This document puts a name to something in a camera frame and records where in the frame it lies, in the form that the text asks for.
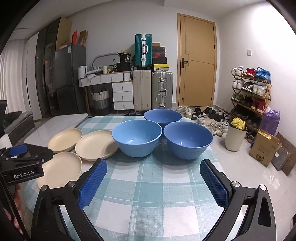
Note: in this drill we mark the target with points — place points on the cream plate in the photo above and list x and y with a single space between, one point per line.
65 141
96 145
61 169

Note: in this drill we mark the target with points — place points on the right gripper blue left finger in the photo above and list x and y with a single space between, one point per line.
48 222

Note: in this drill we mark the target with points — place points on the silver aluminium suitcase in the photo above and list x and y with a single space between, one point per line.
162 89

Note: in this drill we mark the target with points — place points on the beige trash bin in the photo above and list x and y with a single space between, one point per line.
235 134

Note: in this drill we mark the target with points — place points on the teal suitcase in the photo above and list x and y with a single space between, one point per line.
143 51

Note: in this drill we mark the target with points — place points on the dark grey sofa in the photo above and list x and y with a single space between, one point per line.
17 125

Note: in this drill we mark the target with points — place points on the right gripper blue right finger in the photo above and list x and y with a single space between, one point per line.
258 222

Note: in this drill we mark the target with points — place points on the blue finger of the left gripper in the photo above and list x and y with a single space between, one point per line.
13 152

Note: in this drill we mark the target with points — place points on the white desk with drawers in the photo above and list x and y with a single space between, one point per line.
118 84

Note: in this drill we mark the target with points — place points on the yellow wooden door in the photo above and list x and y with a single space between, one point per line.
197 61

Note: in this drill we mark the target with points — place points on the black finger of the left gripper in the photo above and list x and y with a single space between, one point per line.
32 157

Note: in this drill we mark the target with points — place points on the white electric kettle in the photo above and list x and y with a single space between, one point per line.
82 72

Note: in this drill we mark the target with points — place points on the cardboard box with owl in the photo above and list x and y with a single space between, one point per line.
264 147

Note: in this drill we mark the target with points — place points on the white marble side table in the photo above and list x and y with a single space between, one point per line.
42 135

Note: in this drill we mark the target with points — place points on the oval mirror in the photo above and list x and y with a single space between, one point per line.
108 60

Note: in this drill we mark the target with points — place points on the white curtain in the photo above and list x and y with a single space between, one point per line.
11 75

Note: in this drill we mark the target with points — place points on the wooden shoe rack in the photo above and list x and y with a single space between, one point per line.
251 95

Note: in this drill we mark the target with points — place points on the purple plastic bag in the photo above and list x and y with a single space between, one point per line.
270 121

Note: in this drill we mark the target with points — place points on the blue bowl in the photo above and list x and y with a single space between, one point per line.
187 140
163 117
137 138

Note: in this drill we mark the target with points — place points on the person's left hand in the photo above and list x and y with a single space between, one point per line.
18 202

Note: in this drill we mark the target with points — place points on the teal checked tablecloth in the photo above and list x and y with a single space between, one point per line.
157 197

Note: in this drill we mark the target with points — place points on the beige suitcase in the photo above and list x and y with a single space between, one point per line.
141 80

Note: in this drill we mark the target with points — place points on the stack of shoe boxes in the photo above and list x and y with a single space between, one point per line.
159 58

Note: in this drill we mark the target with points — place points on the woven laundry basket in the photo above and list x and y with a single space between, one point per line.
101 102

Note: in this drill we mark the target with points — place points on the dark grey refrigerator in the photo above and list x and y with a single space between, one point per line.
70 95

